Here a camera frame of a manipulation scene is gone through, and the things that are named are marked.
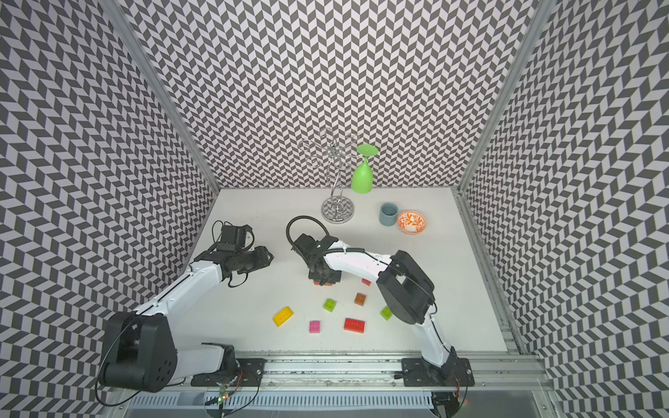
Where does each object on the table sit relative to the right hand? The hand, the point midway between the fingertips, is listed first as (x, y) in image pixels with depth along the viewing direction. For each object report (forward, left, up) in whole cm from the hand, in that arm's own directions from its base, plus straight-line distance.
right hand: (325, 280), depth 88 cm
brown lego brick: (-6, -12, -2) cm, 13 cm away
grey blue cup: (+28, -24, +2) cm, 37 cm away
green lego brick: (-8, -2, -2) cm, 8 cm away
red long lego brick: (-1, +2, -1) cm, 2 cm away
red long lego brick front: (-14, -10, -2) cm, 17 cm away
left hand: (+5, +20, +5) cm, 21 cm away
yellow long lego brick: (-12, +14, -2) cm, 18 cm away
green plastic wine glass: (+29, -13, +20) cm, 38 cm away
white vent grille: (-33, +9, -3) cm, 35 cm away
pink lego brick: (-15, +3, -2) cm, 15 cm away
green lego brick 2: (-10, -20, -2) cm, 23 cm away
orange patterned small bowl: (+25, -34, -1) cm, 42 cm away
